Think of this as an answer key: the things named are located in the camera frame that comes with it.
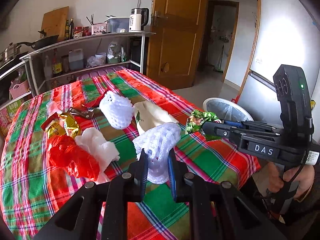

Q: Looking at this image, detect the grey metal shelf rack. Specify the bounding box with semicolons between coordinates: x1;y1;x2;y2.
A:
1;31;153;98

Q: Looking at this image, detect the white trash bin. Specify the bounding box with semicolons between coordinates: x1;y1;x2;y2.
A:
203;98;253;121

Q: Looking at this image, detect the white foam fruit net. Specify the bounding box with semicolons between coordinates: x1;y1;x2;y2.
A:
133;122;181;184

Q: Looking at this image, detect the white electric kettle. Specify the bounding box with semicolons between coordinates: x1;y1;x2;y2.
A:
129;8;150;32

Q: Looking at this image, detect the clear plastic storage box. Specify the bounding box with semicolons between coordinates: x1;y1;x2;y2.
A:
106;17;130;33

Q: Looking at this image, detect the plaid tablecloth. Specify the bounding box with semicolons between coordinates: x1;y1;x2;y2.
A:
0;68;262;240

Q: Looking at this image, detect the brown coffee sachet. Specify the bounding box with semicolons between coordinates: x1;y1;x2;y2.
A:
67;107;94;119

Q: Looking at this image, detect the translucent oil jug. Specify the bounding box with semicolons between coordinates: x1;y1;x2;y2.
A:
68;48;84;71

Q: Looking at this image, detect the yellow label bottle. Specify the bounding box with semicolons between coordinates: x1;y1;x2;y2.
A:
52;49;63;76

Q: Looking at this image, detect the red flat wrapper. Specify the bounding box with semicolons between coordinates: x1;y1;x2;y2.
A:
82;90;107;108

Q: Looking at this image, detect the cream napkin with leaf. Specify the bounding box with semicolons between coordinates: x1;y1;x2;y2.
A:
133;101;178;135

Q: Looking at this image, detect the black frying pan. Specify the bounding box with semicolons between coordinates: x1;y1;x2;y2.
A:
17;29;59;50

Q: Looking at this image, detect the dark sauce bottle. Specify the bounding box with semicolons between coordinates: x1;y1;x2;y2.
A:
69;18;74;40

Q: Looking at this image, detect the green cardboard box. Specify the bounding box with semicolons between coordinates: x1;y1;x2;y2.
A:
0;99;24;137

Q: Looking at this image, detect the pink woven basket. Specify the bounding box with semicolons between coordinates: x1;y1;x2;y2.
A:
9;80;29;99

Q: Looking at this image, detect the green floral wrapper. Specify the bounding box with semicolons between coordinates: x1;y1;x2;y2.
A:
185;109;222;141

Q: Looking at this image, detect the white crumpled tissue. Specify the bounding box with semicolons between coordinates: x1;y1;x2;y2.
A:
75;127;120;184

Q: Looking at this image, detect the wooden cutting board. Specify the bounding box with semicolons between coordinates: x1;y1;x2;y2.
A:
40;7;69;42

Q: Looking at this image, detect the wooden door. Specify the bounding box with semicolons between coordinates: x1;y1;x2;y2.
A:
146;0;208;90

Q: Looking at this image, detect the pink chopstick holder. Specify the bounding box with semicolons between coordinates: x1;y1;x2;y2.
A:
91;22;107;35

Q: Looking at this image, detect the person's right hand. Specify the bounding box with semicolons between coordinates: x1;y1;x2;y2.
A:
267;162;315;200

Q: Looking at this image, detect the steel pot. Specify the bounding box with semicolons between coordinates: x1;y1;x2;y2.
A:
1;43;22;65

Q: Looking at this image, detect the yellow red snack bag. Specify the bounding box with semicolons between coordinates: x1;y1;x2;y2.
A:
41;112;82;139

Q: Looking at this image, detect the red plastic bag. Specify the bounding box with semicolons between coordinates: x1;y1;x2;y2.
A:
47;135;100;181

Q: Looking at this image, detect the pink storage box lid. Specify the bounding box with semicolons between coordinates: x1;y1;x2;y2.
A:
76;66;125;81

